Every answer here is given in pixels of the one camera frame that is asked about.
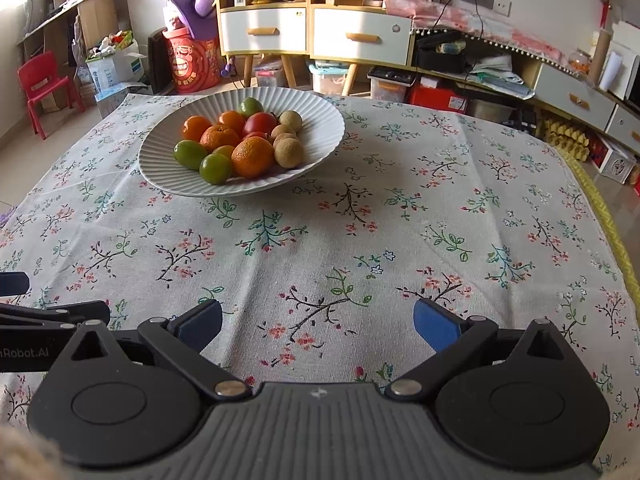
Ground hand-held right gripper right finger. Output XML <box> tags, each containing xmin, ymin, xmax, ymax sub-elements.
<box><xmin>386</xmin><ymin>298</ymin><xmax>576</xmax><ymax>402</ymax></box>

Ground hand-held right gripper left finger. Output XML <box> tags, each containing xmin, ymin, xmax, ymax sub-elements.
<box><xmin>65</xmin><ymin>299</ymin><xmax>253</xmax><ymax>403</ymax></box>

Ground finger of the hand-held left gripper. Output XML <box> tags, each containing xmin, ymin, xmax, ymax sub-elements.
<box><xmin>0</xmin><ymin>272</ymin><xmax>29</xmax><ymax>297</ymax></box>
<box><xmin>0</xmin><ymin>301</ymin><xmax>111</xmax><ymax>329</ymax></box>

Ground mandarin orange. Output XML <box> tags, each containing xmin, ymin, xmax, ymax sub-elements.
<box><xmin>200</xmin><ymin>124</ymin><xmax>242</xmax><ymax>153</ymax></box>
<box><xmin>231</xmin><ymin>136</ymin><xmax>276</xmax><ymax>179</ymax></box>

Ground orange tomato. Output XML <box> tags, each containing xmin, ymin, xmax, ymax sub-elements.
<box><xmin>218</xmin><ymin>110</ymin><xmax>247</xmax><ymax>136</ymax></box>
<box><xmin>181</xmin><ymin>115</ymin><xmax>213</xmax><ymax>142</ymax></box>

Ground large red tomato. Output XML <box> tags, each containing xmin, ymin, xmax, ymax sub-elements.
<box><xmin>242</xmin><ymin>111</ymin><xmax>280</xmax><ymax>137</ymax></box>

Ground white ribbed plate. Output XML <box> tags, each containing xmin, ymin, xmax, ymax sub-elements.
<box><xmin>138</xmin><ymin>86</ymin><xmax>347</xmax><ymax>198</ymax></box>

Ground beige fuzzy sleeve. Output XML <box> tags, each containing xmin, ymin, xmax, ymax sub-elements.
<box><xmin>0</xmin><ymin>422</ymin><xmax>66</xmax><ymax>480</ymax></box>

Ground floral tablecloth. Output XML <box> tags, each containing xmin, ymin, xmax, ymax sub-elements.
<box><xmin>0</xmin><ymin>92</ymin><xmax>633</xmax><ymax>471</ymax></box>

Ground yellow woven mat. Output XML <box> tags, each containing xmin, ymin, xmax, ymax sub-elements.
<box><xmin>557</xmin><ymin>147</ymin><xmax>640</xmax><ymax>306</ymax></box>

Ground red plastic chair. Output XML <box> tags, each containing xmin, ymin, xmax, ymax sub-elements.
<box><xmin>17</xmin><ymin>51</ymin><xmax>86</xmax><ymax>140</ymax></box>

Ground light blue box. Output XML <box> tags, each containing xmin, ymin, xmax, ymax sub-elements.
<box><xmin>94</xmin><ymin>85</ymin><xmax>151</xmax><ymax>118</ymax></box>

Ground black crate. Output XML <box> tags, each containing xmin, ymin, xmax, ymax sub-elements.
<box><xmin>500</xmin><ymin>107</ymin><xmax>538</xmax><ymax>141</ymax></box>

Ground grey storage bin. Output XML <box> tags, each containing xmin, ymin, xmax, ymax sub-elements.
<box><xmin>467</xmin><ymin>99</ymin><xmax>516</xmax><ymax>126</ymax></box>

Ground yellow egg tray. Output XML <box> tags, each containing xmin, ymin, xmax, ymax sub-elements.
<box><xmin>542</xmin><ymin>116</ymin><xmax>591</xmax><ymax>161</ymax></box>

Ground white cardboard box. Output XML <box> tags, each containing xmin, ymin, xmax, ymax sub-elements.
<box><xmin>85</xmin><ymin>52</ymin><xmax>146</xmax><ymax>93</ymax></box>

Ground clear bin black lid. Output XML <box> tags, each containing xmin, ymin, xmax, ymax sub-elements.
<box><xmin>367</xmin><ymin>66</ymin><xmax>416</xmax><ymax>106</ymax></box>

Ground white printed box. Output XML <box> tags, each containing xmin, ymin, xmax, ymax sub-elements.
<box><xmin>597</xmin><ymin>140</ymin><xmax>638</xmax><ymax>183</ymax></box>

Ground pile of loose papers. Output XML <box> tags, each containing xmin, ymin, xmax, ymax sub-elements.
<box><xmin>467</xmin><ymin>55</ymin><xmax>536</xmax><ymax>98</ymax></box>

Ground red printed barrel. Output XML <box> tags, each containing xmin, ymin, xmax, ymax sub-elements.
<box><xmin>162</xmin><ymin>27</ymin><xmax>223</xmax><ymax>93</ymax></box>

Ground clear bin pink contents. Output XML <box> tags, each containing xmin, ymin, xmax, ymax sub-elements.
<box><xmin>254</xmin><ymin>60</ymin><xmax>288</xmax><ymax>88</ymax></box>

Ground black ribbed appliance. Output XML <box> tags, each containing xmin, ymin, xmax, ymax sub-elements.
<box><xmin>147</xmin><ymin>27</ymin><xmax>176</xmax><ymax>96</ymax></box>

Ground pile of colourful toys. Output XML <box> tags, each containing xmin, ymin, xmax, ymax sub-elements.
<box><xmin>87</xmin><ymin>30</ymin><xmax>136</xmax><ymax>56</ymax></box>

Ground wooden sideboard grey drawers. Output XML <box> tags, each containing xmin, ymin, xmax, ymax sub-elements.
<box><xmin>412</xmin><ymin>27</ymin><xmax>640</xmax><ymax>156</ymax></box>

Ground clear bin blue lid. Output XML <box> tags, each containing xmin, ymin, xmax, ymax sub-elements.
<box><xmin>307</xmin><ymin>60</ymin><xmax>348</xmax><ymax>96</ymax></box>

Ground black case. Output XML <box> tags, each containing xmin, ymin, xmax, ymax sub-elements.
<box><xmin>415</xmin><ymin>30</ymin><xmax>468</xmax><ymax>73</ymax></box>

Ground brown cardboard box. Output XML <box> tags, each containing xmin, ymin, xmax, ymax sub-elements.
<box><xmin>77</xmin><ymin>0</ymin><xmax>126</xmax><ymax>46</ymax></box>

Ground wooden desk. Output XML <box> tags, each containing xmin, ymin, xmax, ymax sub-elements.
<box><xmin>17</xmin><ymin>0</ymin><xmax>126</xmax><ymax>56</ymax></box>

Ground tall wooden shelf cabinet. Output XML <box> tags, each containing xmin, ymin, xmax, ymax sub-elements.
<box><xmin>215</xmin><ymin>0</ymin><xmax>311</xmax><ymax>88</ymax></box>

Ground low wooden drawer cabinet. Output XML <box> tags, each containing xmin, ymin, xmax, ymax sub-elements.
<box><xmin>307</xmin><ymin>2</ymin><xmax>416</xmax><ymax>98</ymax></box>

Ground glass jar orange contents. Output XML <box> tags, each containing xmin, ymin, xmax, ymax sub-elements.
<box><xmin>569</xmin><ymin>49</ymin><xmax>593</xmax><ymax>78</ymax></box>

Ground pink printed cloth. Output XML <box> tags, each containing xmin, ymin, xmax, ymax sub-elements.
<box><xmin>380</xmin><ymin>0</ymin><xmax>586</xmax><ymax>73</ymax></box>

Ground cardboard tube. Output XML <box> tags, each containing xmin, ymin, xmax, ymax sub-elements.
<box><xmin>589</xmin><ymin>30</ymin><xmax>613</xmax><ymax>86</ymax></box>

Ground purple hat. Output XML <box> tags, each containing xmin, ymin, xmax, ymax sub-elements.
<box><xmin>170</xmin><ymin>0</ymin><xmax>221</xmax><ymax>41</ymax></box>

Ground white boards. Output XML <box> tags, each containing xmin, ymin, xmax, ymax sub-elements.
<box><xmin>597</xmin><ymin>20</ymin><xmax>640</xmax><ymax>101</ymax></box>

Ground black power cable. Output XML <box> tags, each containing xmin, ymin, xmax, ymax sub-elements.
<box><xmin>431</xmin><ymin>0</ymin><xmax>458</xmax><ymax>31</ymax></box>
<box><xmin>465</xmin><ymin>0</ymin><xmax>485</xmax><ymax>81</ymax></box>

